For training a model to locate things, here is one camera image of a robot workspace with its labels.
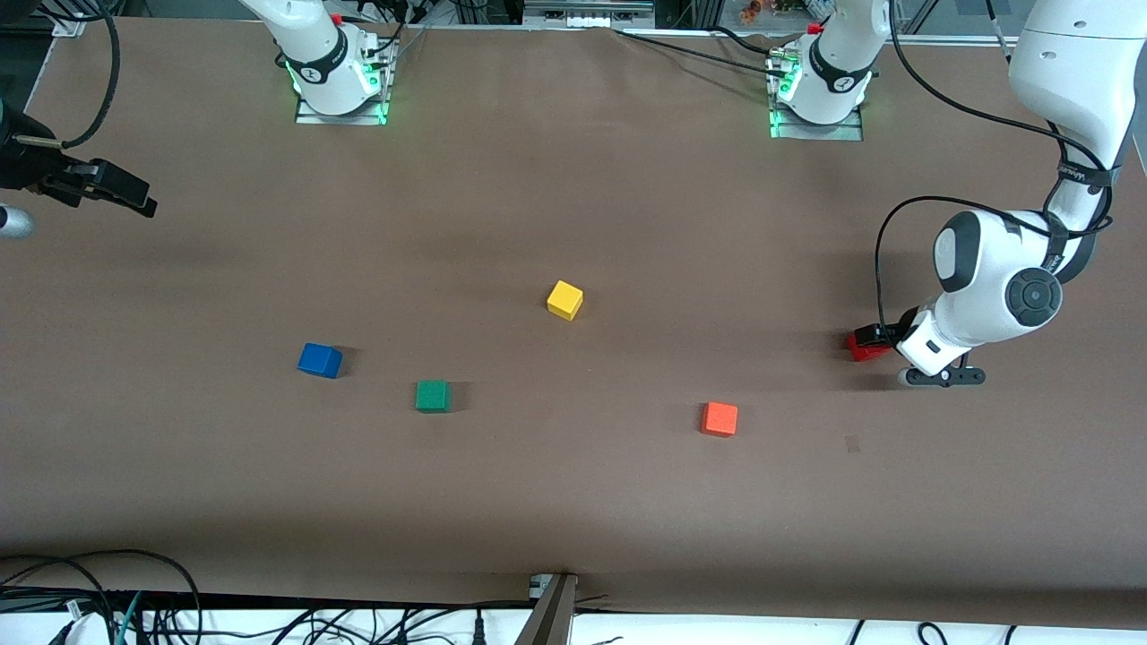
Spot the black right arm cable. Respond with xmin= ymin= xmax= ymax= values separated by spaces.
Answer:
xmin=13 ymin=0 xmax=123 ymax=150

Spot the short black base cable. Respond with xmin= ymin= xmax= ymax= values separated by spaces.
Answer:
xmin=711 ymin=25 xmax=782 ymax=58

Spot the grey power strip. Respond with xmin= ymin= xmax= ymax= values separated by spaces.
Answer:
xmin=523 ymin=0 xmax=657 ymax=29

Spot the long black base cable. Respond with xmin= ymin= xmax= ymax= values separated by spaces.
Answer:
xmin=613 ymin=29 xmax=779 ymax=71

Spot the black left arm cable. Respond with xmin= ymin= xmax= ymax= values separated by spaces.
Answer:
xmin=875 ymin=0 xmax=1117 ymax=347

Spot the brown camera pole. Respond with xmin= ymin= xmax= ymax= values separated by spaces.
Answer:
xmin=514 ymin=575 xmax=580 ymax=645

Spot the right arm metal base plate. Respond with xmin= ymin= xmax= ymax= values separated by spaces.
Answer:
xmin=295 ymin=40 xmax=392 ymax=127

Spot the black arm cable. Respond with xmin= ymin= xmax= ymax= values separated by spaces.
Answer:
xmin=875 ymin=0 xmax=1117 ymax=347
xmin=13 ymin=0 xmax=123 ymax=150

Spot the green floor cable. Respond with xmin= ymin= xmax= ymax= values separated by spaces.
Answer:
xmin=111 ymin=591 xmax=145 ymax=645

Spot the black looped floor cable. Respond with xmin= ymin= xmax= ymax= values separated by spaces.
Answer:
xmin=0 ymin=548 xmax=204 ymax=645

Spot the blue wooden block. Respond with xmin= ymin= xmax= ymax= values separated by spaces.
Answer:
xmin=298 ymin=343 xmax=343 ymax=380

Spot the red wooden block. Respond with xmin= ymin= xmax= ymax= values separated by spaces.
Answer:
xmin=847 ymin=328 xmax=895 ymax=363

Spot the yellow wooden block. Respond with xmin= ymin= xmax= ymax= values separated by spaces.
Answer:
xmin=547 ymin=280 xmax=584 ymax=322

